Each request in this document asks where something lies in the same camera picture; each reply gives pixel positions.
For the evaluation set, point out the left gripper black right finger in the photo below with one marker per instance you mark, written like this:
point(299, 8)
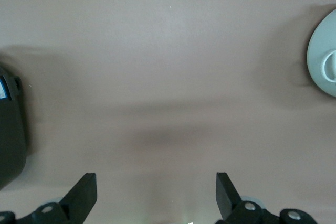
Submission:
point(225, 195)

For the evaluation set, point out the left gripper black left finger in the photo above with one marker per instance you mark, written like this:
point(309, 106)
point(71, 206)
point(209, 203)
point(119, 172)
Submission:
point(81, 195)

